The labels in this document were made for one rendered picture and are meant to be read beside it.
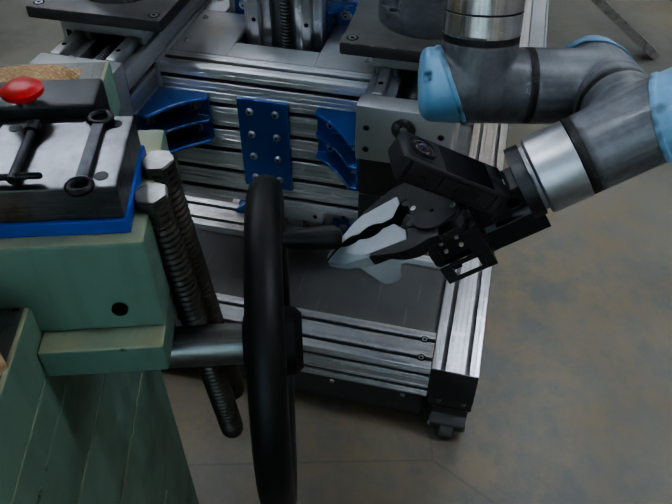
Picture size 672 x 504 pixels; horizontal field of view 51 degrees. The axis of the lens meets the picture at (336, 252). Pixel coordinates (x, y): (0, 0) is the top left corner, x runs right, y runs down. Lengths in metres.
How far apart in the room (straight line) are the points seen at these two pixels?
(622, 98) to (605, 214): 1.46
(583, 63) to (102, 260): 0.48
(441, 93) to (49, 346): 0.41
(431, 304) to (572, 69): 0.83
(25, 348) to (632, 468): 1.27
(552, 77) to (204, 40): 0.70
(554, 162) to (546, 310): 1.17
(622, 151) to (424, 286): 0.90
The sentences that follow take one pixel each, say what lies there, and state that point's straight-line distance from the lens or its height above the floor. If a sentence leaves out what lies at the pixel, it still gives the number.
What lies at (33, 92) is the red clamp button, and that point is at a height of 1.02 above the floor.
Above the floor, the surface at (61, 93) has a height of 1.01.
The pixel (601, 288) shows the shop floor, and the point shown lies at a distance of 1.89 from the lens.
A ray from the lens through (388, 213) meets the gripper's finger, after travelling 0.69.
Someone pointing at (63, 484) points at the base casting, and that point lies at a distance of 0.64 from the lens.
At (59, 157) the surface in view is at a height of 1.00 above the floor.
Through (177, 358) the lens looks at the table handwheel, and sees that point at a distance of 0.61.
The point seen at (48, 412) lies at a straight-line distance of 0.60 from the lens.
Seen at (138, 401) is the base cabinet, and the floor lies 0.59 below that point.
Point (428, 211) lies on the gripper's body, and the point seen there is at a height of 0.86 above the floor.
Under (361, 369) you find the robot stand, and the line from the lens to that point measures 1.37.
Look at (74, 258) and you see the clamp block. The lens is 0.52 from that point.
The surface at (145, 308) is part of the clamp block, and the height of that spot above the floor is 0.89.
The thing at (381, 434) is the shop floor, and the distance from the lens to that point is 1.51.
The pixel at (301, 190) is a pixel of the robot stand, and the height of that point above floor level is 0.50.
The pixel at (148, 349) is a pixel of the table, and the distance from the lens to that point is 0.55.
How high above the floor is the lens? 1.29
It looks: 44 degrees down
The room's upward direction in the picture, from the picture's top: straight up
